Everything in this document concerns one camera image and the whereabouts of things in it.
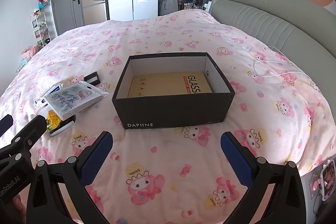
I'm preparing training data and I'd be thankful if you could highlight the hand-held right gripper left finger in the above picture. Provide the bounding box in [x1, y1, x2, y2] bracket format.
[28, 131, 114, 224]

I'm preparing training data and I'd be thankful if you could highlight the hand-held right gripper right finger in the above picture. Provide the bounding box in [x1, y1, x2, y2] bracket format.
[220, 132, 307, 224]

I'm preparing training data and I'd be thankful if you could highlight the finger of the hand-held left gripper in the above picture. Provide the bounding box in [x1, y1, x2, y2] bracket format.
[0, 114, 14, 135]
[0, 115, 48, 162]

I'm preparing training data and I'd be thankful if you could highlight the yellow green snack packet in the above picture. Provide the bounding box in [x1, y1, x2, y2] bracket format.
[46, 111, 63, 133]

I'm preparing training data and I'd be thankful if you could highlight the cartoon printed plastic bag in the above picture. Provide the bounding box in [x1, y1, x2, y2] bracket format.
[44, 80, 110, 120]

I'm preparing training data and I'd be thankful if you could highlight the black shoe box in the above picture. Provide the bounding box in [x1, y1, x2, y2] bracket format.
[112, 53, 236, 130]

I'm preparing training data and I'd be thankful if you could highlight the person's left hand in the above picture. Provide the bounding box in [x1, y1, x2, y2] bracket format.
[0, 194, 28, 224]

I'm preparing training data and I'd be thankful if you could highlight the white blue wet wipes packet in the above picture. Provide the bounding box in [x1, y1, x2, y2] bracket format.
[34, 83, 64, 109]

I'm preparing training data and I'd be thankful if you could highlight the pink printed blanket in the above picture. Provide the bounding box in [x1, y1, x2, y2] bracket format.
[0, 9, 336, 224]

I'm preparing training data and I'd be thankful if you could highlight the pink plush toys pile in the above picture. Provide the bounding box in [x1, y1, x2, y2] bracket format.
[16, 44, 40, 70]

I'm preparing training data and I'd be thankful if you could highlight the phone with pink case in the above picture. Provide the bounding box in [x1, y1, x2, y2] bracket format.
[320, 159, 336, 201]

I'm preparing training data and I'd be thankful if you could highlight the tan flat carton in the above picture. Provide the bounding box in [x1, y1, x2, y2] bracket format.
[128, 71, 212, 98]

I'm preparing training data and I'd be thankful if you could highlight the white shelf rack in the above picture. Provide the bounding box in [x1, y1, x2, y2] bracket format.
[30, 7, 53, 47]

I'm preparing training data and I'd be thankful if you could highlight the beige fridge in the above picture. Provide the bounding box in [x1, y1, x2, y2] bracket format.
[81, 0, 110, 27]

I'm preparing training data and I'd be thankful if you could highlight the grey padded headboard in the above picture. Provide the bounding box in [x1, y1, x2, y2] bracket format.
[209, 0, 336, 92]

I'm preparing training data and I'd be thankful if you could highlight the small black frame box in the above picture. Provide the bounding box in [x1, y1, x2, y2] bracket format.
[83, 71, 102, 87]

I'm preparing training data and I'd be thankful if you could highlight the white charging cable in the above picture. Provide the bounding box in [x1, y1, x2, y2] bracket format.
[243, 45, 313, 83]

